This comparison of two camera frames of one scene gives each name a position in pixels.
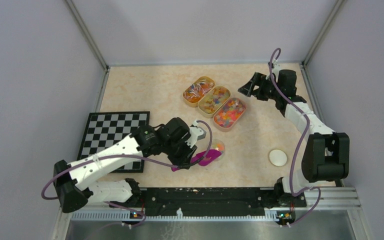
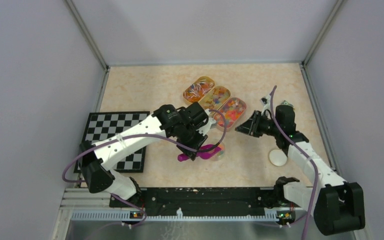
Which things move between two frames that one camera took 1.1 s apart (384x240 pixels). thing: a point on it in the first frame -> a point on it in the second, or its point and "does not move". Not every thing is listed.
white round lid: [278, 157] does not move
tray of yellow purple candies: [211, 105] does not move
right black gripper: [258, 79] -> [250, 126]
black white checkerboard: [104, 129] does not move
